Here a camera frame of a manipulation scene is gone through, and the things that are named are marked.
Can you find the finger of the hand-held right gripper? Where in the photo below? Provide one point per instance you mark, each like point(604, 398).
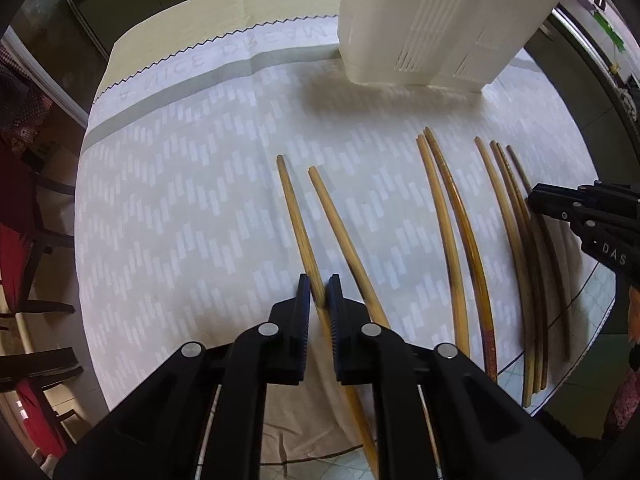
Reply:
point(555, 200)

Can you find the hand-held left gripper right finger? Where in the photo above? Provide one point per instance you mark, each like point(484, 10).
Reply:
point(334, 320)

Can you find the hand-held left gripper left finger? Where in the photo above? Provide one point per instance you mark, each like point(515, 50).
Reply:
point(303, 310)

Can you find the dark wooden chopstick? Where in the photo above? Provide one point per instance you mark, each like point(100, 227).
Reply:
point(562, 300)

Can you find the wooden chopstick with red end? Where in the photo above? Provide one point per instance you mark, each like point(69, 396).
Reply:
point(462, 230)

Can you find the white plastic chopstick holder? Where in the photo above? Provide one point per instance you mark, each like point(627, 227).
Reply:
point(400, 20)

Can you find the white patterned tablecloth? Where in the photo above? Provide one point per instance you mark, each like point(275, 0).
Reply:
point(200, 210)

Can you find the green sponge rack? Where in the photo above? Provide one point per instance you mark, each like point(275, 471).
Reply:
point(612, 30)

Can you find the dark wooden chair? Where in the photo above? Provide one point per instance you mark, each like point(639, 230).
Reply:
point(45, 185)
point(50, 365)

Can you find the red seat cushion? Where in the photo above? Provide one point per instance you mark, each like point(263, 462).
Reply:
point(15, 265)

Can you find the sliding door frame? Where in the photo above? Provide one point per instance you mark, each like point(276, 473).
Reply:
point(55, 85)

